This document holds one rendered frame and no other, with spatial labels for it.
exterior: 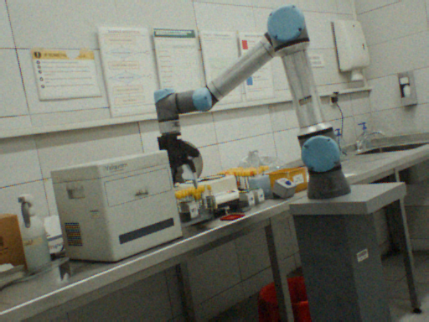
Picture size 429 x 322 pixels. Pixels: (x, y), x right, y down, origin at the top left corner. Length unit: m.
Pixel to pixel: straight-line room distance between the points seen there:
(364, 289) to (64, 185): 1.04
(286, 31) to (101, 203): 0.76
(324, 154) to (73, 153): 1.10
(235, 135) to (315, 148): 1.34
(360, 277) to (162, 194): 0.71
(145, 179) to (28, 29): 0.90
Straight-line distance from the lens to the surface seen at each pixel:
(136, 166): 1.60
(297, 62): 1.65
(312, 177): 1.80
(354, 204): 1.65
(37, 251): 1.67
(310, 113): 1.64
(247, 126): 3.01
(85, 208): 1.61
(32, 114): 2.17
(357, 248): 1.79
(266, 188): 2.23
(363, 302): 1.82
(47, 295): 1.41
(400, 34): 4.24
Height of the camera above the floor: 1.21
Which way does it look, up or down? 3 degrees down
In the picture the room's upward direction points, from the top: 10 degrees counter-clockwise
